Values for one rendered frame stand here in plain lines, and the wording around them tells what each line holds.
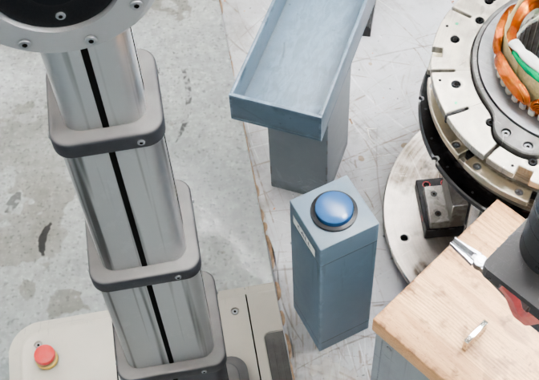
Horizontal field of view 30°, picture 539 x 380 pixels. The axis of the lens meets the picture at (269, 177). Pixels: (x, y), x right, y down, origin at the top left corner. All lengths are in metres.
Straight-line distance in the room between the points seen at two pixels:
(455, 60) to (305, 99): 0.18
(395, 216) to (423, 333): 0.39
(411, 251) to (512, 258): 0.55
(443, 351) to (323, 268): 0.18
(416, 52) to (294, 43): 0.36
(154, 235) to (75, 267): 1.16
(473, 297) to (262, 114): 0.32
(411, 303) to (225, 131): 1.49
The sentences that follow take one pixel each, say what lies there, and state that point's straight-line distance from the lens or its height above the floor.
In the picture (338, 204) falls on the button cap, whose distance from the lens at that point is 1.05.
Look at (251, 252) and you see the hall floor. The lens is 2.23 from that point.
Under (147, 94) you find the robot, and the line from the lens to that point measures 0.99.
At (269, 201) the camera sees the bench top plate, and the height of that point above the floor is 0.78.
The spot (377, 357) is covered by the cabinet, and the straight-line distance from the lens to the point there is 1.04.
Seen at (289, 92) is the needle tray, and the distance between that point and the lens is 1.17.
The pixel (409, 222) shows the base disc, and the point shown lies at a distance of 1.33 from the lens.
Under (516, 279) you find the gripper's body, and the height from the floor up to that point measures 1.28.
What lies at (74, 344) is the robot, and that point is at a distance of 1.89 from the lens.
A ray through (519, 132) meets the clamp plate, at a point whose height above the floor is 1.10.
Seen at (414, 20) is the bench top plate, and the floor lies 0.78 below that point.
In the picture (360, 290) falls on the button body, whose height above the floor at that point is 0.90.
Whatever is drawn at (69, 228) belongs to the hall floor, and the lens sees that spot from 2.32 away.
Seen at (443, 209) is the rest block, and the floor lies 0.84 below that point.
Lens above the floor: 1.94
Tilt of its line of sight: 56 degrees down
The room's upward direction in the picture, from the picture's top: 4 degrees counter-clockwise
